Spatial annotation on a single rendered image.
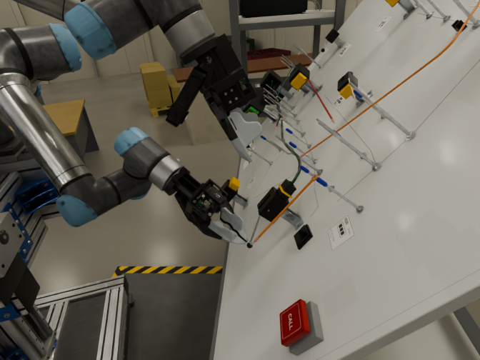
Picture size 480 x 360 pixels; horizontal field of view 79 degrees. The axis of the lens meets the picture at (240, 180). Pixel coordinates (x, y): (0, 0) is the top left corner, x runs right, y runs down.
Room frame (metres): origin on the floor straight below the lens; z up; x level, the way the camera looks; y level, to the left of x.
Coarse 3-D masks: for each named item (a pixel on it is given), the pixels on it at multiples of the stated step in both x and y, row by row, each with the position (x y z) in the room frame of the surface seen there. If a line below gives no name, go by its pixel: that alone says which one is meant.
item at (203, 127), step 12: (252, 60) 4.43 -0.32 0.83; (264, 60) 4.35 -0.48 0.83; (276, 60) 4.27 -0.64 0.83; (300, 60) 4.12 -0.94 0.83; (180, 72) 3.94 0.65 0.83; (252, 72) 3.67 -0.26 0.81; (264, 72) 3.70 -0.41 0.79; (276, 72) 3.74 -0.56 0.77; (288, 72) 3.77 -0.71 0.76; (180, 84) 4.03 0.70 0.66; (192, 108) 3.49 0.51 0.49; (204, 108) 3.52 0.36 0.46; (192, 120) 3.48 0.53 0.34; (204, 120) 3.52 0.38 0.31; (216, 120) 3.55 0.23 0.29; (264, 120) 3.70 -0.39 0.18; (192, 132) 3.48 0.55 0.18; (204, 132) 3.51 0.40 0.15; (216, 132) 3.55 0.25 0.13
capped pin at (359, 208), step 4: (312, 176) 0.39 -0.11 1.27; (316, 180) 0.39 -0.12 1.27; (320, 180) 0.39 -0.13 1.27; (324, 184) 0.38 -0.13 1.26; (328, 188) 0.39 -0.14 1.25; (332, 188) 0.39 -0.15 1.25; (336, 192) 0.38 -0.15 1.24; (340, 196) 0.38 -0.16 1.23; (344, 196) 0.38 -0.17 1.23; (348, 200) 0.38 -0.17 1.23; (352, 204) 0.38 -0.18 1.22; (356, 208) 0.38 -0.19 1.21; (360, 208) 0.38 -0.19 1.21; (360, 212) 0.37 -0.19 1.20
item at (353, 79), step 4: (348, 72) 0.69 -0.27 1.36; (352, 72) 0.73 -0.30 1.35; (344, 76) 0.69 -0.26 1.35; (348, 76) 0.67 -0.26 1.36; (352, 76) 0.68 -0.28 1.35; (340, 80) 0.69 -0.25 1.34; (344, 80) 0.67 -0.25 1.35; (348, 80) 0.65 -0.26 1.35; (352, 80) 0.66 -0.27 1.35; (356, 80) 0.68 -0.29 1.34; (340, 84) 0.67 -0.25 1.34; (344, 84) 0.66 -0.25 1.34; (356, 84) 0.66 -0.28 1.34; (340, 88) 0.66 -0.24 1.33; (360, 88) 0.68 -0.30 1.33; (364, 92) 0.67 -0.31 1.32; (372, 92) 0.66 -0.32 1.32; (352, 96) 0.67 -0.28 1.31; (356, 96) 0.68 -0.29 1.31; (368, 96) 0.66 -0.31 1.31; (356, 100) 0.67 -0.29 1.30; (360, 100) 0.67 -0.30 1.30; (356, 104) 0.68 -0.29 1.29; (360, 104) 0.67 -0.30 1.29
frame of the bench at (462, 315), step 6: (456, 312) 0.44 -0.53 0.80; (462, 312) 0.44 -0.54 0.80; (468, 312) 0.44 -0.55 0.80; (456, 318) 0.42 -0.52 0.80; (462, 318) 0.42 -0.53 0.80; (468, 318) 0.42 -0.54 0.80; (462, 324) 0.41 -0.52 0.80; (468, 324) 0.41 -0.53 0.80; (474, 324) 0.40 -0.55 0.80; (468, 330) 0.39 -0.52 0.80; (474, 330) 0.39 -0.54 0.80; (468, 336) 0.38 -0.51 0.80; (474, 336) 0.38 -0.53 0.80; (474, 342) 0.36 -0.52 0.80
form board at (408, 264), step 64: (384, 0) 1.08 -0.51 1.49; (448, 0) 0.70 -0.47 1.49; (320, 64) 1.21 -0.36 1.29; (384, 64) 0.72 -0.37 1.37; (448, 64) 0.51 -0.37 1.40; (320, 128) 0.76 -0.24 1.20; (384, 128) 0.51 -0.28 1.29; (448, 128) 0.39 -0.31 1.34; (256, 192) 0.80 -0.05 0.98; (320, 192) 0.51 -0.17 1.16; (384, 192) 0.37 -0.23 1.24; (448, 192) 0.29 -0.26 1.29; (256, 256) 0.51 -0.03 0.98; (320, 256) 0.36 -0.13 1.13; (384, 256) 0.27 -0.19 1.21; (448, 256) 0.22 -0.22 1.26; (256, 320) 0.34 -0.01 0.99; (384, 320) 0.20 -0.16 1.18
